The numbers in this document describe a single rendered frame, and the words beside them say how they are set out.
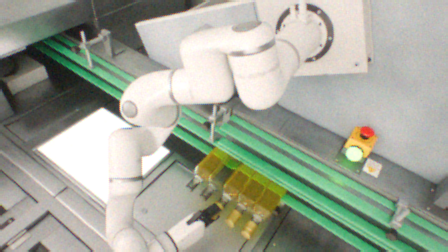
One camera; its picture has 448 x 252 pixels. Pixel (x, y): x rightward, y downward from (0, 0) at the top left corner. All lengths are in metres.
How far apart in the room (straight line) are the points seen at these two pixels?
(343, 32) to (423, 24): 0.17
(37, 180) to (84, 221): 0.26
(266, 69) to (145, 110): 0.30
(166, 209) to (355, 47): 0.78
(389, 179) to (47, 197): 1.13
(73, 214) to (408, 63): 1.11
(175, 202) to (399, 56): 0.83
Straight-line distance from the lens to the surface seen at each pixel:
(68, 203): 1.22
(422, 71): 0.92
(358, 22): 0.83
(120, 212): 0.93
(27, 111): 1.62
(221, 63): 0.64
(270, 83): 0.61
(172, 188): 1.18
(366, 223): 1.03
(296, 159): 0.98
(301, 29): 0.79
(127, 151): 0.80
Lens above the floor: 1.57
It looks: 37 degrees down
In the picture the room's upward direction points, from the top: 135 degrees counter-clockwise
